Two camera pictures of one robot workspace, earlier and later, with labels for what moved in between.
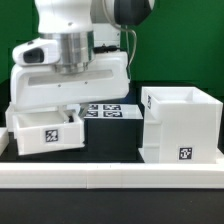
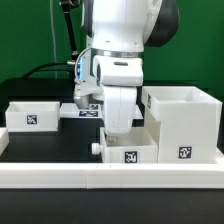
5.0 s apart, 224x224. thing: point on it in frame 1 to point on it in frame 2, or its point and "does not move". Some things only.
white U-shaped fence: x=109 y=175 does not move
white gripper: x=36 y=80 to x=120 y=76
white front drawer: x=45 y=131 to x=138 y=146
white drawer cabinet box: x=181 y=125 does not move
